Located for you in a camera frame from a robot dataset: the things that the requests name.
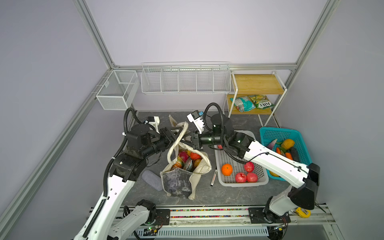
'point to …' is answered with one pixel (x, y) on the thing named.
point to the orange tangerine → (227, 169)
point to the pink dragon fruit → (184, 155)
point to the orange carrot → (288, 155)
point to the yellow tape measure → (303, 213)
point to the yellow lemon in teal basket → (288, 144)
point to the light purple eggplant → (271, 144)
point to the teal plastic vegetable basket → (269, 134)
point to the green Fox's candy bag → (261, 101)
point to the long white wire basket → (186, 77)
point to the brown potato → (196, 162)
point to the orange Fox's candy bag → (179, 164)
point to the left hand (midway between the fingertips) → (181, 133)
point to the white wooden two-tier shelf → (256, 94)
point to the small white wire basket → (118, 92)
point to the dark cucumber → (295, 154)
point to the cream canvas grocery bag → (180, 182)
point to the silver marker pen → (213, 177)
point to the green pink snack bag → (188, 165)
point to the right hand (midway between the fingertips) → (178, 141)
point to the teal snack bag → (243, 104)
